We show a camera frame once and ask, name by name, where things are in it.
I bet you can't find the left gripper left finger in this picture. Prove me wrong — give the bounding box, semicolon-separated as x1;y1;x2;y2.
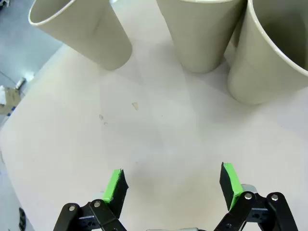
53;168;129;231

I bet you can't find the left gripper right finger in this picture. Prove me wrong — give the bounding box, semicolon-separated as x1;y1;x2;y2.
214;162;299;231

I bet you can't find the tan cup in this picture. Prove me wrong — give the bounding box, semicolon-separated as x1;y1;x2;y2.
227;0;308;105
28;0;133;71
156;0;247;74

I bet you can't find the cardboard box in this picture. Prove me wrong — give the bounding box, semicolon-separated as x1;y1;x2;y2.
0;86;25;116

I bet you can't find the grey metal cylinder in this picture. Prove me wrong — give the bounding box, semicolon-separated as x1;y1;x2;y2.
15;77;27;90

